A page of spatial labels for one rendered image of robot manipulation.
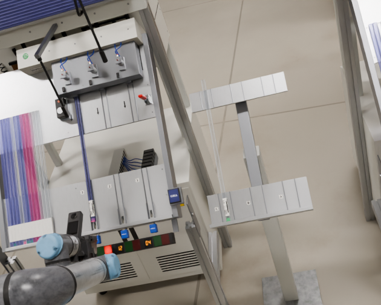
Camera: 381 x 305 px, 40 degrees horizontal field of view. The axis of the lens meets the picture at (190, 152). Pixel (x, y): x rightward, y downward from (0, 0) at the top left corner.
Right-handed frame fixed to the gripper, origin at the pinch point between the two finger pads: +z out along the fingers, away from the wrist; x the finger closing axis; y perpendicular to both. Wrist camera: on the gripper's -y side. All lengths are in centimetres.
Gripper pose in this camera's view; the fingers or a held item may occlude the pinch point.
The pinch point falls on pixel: (92, 239)
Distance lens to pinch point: 195.6
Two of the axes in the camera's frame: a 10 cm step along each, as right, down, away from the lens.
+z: 2.2, 1.7, 9.6
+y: 1.8, 9.6, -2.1
